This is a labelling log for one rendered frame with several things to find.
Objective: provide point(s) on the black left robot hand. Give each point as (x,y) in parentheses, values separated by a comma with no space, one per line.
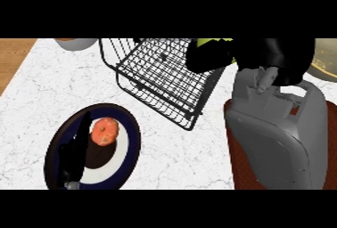
(73,154)

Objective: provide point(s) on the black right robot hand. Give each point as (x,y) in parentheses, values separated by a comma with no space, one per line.
(272,56)

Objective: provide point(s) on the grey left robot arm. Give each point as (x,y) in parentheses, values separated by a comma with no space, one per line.
(71,185)

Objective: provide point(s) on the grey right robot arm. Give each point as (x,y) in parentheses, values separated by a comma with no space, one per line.
(277,142)

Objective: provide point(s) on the orange pear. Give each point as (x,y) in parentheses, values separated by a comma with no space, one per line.
(105,131)

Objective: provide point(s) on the olive grey round pot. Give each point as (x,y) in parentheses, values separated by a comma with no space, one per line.
(324,59)

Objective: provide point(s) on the dark blue white plate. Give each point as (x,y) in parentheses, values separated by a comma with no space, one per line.
(124,154)

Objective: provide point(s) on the yellow green fruit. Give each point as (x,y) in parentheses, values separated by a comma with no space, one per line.
(209,42)

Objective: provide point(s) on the grey bowl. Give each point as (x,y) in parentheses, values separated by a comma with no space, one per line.
(76,44)

